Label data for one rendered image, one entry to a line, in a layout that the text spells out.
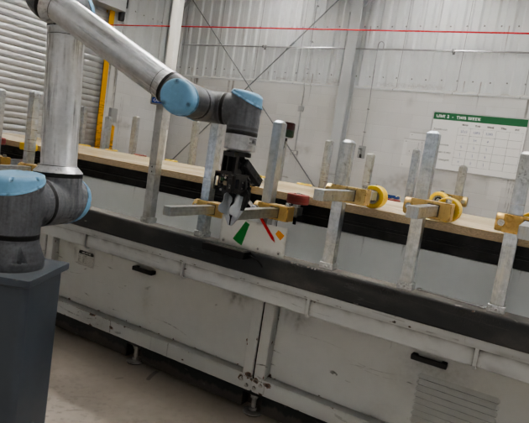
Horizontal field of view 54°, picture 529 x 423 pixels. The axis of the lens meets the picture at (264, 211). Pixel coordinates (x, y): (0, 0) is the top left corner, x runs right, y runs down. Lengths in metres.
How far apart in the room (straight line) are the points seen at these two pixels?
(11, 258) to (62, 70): 0.59
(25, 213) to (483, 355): 1.34
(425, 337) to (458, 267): 0.28
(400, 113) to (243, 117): 7.92
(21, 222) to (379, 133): 8.17
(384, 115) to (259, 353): 7.61
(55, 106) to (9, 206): 0.35
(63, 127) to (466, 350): 1.36
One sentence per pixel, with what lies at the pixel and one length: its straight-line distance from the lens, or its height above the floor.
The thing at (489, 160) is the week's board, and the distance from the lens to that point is 8.82.
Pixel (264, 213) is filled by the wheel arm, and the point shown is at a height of 0.85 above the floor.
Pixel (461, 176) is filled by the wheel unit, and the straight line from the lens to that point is 2.65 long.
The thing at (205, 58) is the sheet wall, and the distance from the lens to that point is 11.71.
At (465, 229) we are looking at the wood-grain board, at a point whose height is 0.89.
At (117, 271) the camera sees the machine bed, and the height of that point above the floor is 0.39.
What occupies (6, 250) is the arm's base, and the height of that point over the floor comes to 0.66.
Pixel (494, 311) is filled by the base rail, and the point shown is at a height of 0.71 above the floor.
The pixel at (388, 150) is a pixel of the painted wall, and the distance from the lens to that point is 9.28.
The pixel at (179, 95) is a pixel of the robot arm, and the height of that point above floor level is 1.15.
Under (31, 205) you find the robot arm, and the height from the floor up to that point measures 0.79.
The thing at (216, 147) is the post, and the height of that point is 1.03.
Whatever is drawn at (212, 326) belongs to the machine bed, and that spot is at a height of 0.29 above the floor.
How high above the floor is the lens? 1.04
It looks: 6 degrees down
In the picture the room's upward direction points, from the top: 9 degrees clockwise
